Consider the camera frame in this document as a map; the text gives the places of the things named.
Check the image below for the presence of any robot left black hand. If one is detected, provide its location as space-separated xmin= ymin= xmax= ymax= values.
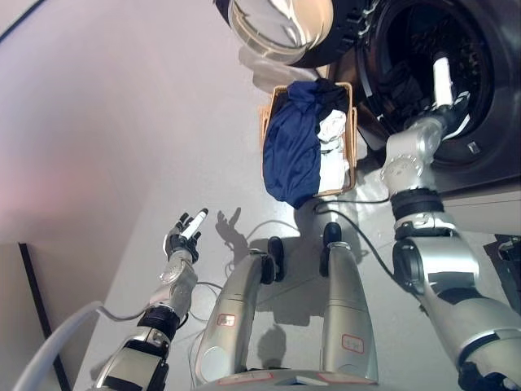
xmin=162 ymin=207 xmax=210 ymax=264

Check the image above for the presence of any robot right black hand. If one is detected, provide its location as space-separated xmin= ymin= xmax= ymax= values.
xmin=431 ymin=56 xmax=472 ymax=142

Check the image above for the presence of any black garment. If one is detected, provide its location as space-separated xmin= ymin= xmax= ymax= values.
xmin=382 ymin=64 xmax=429 ymax=108
xmin=315 ymin=78 xmax=350 ymax=123

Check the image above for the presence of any dark grey washing machine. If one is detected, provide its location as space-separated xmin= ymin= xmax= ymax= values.
xmin=353 ymin=0 xmax=521 ymax=192

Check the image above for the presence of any wicker laundry basket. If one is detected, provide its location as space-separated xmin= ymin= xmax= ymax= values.
xmin=259 ymin=81 xmax=359 ymax=200

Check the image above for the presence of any round washing machine door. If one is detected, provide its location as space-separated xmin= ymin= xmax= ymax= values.
xmin=213 ymin=0 xmax=367 ymax=68

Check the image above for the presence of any robot left silver leg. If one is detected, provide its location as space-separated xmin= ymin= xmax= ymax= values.
xmin=194 ymin=235 xmax=286 ymax=386

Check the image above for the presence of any robot silver leg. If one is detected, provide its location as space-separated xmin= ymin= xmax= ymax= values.
xmin=319 ymin=222 xmax=379 ymax=384
xmin=194 ymin=235 xmax=286 ymax=386

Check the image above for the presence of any white garment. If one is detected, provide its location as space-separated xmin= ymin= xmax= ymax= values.
xmin=316 ymin=108 xmax=352 ymax=192

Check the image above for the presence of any blue garment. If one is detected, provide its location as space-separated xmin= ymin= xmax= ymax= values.
xmin=262 ymin=80 xmax=326 ymax=209

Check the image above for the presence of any robot right silver leg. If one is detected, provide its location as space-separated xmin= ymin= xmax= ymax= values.
xmin=319 ymin=222 xmax=379 ymax=384

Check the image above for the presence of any black metal frame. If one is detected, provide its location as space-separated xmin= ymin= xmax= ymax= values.
xmin=484 ymin=234 xmax=521 ymax=286

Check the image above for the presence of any grey tether cable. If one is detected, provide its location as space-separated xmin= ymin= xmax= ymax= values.
xmin=11 ymin=300 xmax=150 ymax=391

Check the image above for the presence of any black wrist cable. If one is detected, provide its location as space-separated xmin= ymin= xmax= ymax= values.
xmin=312 ymin=197 xmax=398 ymax=282

